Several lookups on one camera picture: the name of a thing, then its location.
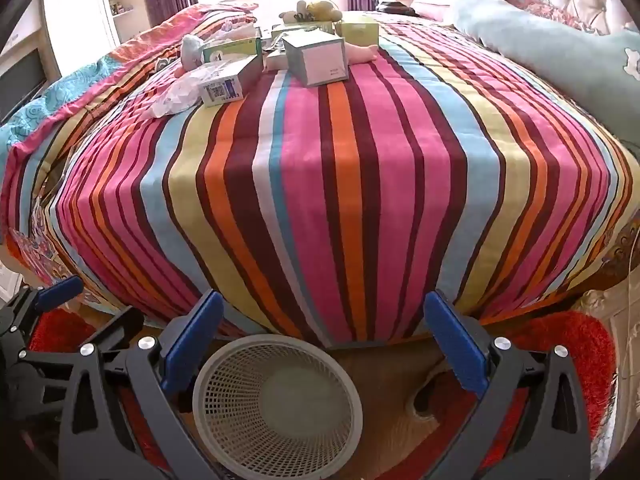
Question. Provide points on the red shaggy rug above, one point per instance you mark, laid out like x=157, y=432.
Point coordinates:
x=575, y=340

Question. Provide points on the white box with blue label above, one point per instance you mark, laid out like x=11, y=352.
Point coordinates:
x=225, y=85

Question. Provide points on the teal patterned quilt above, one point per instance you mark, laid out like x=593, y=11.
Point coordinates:
x=50, y=105

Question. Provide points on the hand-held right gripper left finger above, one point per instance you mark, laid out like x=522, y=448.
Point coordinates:
x=195, y=342

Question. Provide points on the furry slipper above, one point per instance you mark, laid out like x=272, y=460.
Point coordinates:
x=425, y=400

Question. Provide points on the orange striped pillow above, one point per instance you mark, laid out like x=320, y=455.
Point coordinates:
x=210, y=10

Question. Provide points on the striped bedspread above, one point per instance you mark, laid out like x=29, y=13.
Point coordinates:
x=350, y=185

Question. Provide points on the clear plastic wrap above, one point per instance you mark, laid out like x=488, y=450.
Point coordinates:
x=175, y=92

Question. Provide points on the teal cube box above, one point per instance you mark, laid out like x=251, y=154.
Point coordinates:
x=325, y=65

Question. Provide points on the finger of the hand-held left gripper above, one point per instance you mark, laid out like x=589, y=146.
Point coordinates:
x=60, y=291
x=120, y=325

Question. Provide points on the pink pillow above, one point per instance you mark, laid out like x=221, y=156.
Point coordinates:
x=432, y=7

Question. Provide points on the floral patterned bed sheet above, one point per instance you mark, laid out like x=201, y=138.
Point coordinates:
x=35, y=255

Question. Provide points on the cream teddy bear yellow skirt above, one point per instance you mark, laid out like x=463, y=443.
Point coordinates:
x=362, y=53

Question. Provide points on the grey mesh waste basket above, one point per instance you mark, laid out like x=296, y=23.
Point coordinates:
x=280, y=400

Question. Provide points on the dark wooden stand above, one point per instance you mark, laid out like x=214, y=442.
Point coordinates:
x=395, y=7

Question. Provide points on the black television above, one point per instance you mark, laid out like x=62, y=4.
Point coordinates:
x=22, y=80

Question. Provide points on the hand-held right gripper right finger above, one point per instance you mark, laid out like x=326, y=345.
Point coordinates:
x=455, y=345

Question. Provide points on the green and white box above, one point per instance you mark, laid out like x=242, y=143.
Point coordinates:
x=230, y=50

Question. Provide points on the yellow-green box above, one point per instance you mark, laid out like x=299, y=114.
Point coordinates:
x=357, y=30

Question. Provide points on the grey paper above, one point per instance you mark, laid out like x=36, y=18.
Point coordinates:
x=191, y=50

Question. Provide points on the white pillow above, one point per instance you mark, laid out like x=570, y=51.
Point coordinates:
x=550, y=55

